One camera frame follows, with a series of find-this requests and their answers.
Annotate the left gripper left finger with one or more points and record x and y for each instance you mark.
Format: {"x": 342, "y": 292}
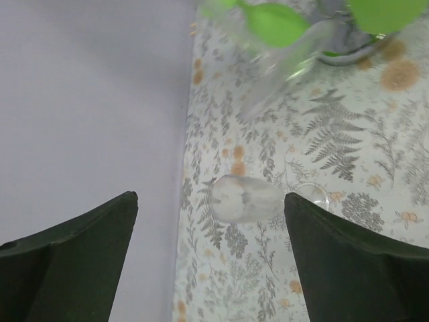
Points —
{"x": 71, "y": 271}

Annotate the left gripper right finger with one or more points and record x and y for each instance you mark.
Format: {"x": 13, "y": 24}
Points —
{"x": 350, "y": 273}

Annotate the clear wine glass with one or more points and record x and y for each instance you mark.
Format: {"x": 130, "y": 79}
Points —
{"x": 245, "y": 199}
{"x": 281, "y": 69}

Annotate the clear wine glass front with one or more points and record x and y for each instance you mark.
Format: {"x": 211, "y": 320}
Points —
{"x": 281, "y": 69}

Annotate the chrome wine glass rack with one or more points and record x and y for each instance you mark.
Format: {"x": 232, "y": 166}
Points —
{"x": 349, "y": 44}

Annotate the green wine glass front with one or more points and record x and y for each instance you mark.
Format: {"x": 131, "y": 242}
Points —
{"x": 385, "y": 16}

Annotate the green wine glass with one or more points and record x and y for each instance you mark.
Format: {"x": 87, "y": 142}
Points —
{"x": 385, "y": 16}
{"x": 274, "y": 24}

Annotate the green wine glass rear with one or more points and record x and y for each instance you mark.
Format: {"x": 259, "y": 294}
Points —
{"x": 274, "y": 24}

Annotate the floral table mat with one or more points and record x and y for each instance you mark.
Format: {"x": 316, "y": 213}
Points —
{"x": 354, "y": 137}

